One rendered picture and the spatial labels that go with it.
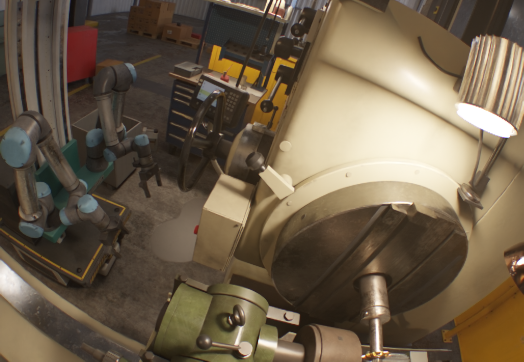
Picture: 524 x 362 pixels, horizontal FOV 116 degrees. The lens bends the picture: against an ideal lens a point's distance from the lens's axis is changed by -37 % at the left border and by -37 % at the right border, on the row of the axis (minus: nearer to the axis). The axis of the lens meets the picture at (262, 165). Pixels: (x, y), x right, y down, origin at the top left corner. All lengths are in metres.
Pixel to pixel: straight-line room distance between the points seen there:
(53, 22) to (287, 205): 1.23
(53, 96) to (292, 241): 1.29
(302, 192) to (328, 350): 0.37
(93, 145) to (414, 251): 1.53
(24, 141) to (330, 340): 0.99
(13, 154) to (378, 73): 1.02
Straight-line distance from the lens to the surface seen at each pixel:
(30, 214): 1.19
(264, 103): 0.66
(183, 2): 15.56
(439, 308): 1.32
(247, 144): 0.78
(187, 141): 0.73
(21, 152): 0.93
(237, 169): 0.79
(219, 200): 0.64
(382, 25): 0.52
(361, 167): 0.58
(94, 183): 1.61
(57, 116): 1.50
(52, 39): 1.36
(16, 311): 1.32
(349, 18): 0.51
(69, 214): 1.14
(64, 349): 1.19
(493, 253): 1.08
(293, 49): 0.79
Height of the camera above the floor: 1.81
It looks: 34 degrees down
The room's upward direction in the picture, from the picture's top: 21 degrees clockwise
